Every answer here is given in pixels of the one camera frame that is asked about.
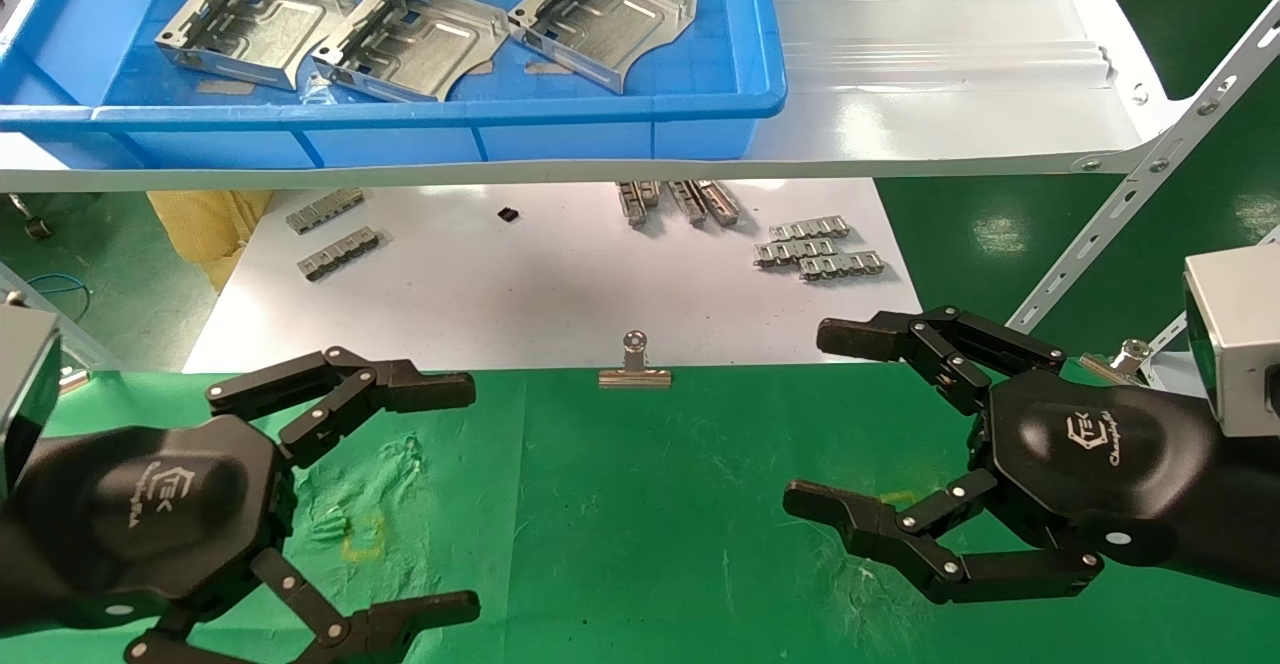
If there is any green table cloth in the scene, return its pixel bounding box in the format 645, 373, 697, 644
0, 362, 1280, 664

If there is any white perforated shelf upright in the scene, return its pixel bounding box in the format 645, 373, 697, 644
1005, 22, 1280, 333

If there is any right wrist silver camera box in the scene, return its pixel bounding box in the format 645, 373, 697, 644
1183, 244, 1280, 440

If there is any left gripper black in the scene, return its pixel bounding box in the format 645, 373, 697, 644
20, 346, 481, 664

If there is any blue plastic bin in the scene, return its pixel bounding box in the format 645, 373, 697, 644
0, 0, 788, 170

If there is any white metal shelf board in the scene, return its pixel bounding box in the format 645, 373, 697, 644
0, 0, 1191, 193

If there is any black caster wheel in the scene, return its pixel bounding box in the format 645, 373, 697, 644
8, 194, 53, 241

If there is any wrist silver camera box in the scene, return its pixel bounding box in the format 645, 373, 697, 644
0, 304, 63, 500
1183, 244, 1280, 440

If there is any silver sheet metal bracket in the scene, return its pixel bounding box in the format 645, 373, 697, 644
310, 0, 511, 103
153, 0, 356, 92
507, 0, 698, 95

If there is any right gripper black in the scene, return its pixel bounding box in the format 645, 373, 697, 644
782, 306, 1233, 605

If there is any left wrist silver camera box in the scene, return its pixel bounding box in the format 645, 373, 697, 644
0, 304, 63, 500

